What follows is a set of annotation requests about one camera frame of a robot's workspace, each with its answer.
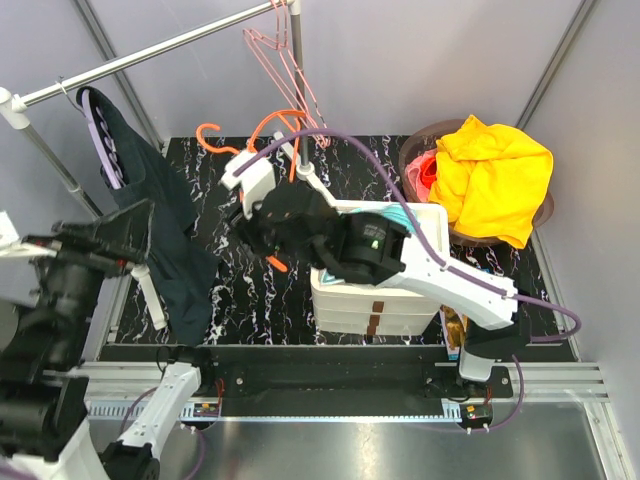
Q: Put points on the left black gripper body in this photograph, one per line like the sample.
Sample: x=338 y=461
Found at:
x=75 y=271

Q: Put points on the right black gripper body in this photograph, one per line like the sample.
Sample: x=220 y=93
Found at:
x=257 y=233

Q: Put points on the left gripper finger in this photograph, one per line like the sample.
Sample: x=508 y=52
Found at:
x=120 y=239
x=135 y=219

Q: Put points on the navy blue shorts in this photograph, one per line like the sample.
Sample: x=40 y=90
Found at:
x=182 y=271

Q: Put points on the lavender plastic hanger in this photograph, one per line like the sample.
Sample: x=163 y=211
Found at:
x=103 y=141

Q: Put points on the pink shorts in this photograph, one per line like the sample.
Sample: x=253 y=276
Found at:
x=412 y=172

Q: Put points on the orange shorts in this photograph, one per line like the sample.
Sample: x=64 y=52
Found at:
x=428 y=171

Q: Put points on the pink wire hanger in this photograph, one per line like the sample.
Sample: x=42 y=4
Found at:
x=276 y=56
x=290 y=116

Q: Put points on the yellow shorts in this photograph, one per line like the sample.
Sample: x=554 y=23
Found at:
x=491 y=180

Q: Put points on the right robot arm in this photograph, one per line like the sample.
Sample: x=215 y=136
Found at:
x=488 y=301

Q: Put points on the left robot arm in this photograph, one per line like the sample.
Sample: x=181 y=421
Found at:
x=45 y=431

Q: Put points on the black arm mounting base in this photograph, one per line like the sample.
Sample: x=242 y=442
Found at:
x=314 y=383

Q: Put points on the white stacked storage box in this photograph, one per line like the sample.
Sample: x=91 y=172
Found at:
x=364 y=310

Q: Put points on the teal cat-ear headphones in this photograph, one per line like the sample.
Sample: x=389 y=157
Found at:
x=400 y=215

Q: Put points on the brown translucent basket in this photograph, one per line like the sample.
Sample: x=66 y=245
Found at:
x=424 y=140

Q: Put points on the metal clothes rack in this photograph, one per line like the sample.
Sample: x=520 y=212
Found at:
x=13 y=108

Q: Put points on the dog picture book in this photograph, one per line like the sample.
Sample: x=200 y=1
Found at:
x=454 y=326

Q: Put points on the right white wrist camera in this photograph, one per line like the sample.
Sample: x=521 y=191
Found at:
x=254 y=183

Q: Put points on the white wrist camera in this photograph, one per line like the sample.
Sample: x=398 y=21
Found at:
x=11 y=242
x=254 y=183

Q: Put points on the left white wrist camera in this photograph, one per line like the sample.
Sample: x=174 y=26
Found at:
x=11 y=242

